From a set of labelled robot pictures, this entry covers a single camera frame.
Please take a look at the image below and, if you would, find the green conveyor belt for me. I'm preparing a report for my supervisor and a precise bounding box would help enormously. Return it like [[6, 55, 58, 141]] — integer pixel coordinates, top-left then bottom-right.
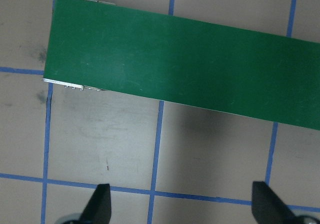
[[43, 0, 320, 130]]

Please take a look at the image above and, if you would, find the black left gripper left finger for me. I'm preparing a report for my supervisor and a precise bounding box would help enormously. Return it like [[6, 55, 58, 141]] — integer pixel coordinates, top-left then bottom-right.
[[79, 184, 112, 224]]

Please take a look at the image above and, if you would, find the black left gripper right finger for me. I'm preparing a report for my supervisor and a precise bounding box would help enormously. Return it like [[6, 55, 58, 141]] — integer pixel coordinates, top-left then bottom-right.
[[251, 181, 300, 224]]

